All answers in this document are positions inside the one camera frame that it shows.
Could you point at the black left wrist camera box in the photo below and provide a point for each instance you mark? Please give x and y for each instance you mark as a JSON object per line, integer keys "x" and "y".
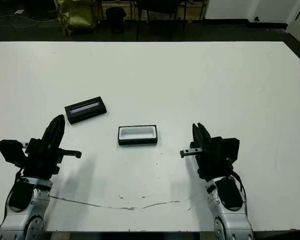
{"x": 10, "y": 151}

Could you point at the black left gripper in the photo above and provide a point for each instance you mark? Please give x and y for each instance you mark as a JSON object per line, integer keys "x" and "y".
{"x": 40, "y": 160}

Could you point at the small white floor plate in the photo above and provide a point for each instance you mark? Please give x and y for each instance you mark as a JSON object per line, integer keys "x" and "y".
{"x": 19, "y": 11}

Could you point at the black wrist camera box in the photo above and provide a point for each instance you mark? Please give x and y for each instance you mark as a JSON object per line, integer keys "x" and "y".
{"x": 231, "y": 148}
{"x": 10, "y": 151}

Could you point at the large crumpled plastic bag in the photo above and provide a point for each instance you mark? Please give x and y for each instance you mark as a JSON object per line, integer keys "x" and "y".
{"x": 76, "y": 17}

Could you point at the black trash bin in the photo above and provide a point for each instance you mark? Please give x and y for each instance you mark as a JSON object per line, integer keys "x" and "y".
{"x": 116, "y": 20}

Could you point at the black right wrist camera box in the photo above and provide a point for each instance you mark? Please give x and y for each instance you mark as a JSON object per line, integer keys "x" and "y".
{"x": 231, "y": 148}

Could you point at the black office chair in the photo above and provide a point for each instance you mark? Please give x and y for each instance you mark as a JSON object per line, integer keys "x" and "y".
{"x": 160, "y": 5}

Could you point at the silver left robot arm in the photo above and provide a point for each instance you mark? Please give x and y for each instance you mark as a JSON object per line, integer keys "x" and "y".
{"x": 20, "y": 222}

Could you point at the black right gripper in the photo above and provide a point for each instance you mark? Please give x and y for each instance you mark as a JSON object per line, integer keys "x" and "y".
{"x": 212, "y": 160}

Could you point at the black box lid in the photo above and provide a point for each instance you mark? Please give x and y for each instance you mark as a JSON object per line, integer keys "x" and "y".
{"x": 87, "y": 115}

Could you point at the black box base white insert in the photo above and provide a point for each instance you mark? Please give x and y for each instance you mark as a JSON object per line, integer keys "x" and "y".
{"x": 137, "y": 142}

